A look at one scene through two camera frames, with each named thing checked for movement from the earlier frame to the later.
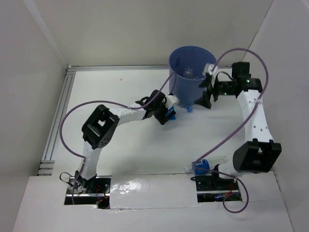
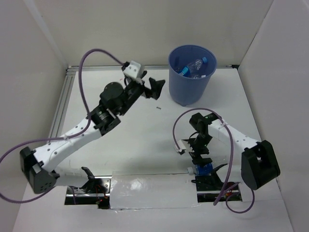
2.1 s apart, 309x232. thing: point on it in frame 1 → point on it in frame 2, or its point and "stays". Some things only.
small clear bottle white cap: [188, 73] → [197, 76]
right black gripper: [204, 100] → [196, 154]
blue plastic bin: [187, 66] stays
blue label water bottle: [178, 109] → [193, 66]
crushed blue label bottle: [201, 167] stays
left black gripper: [162, 118] → [156, 87]
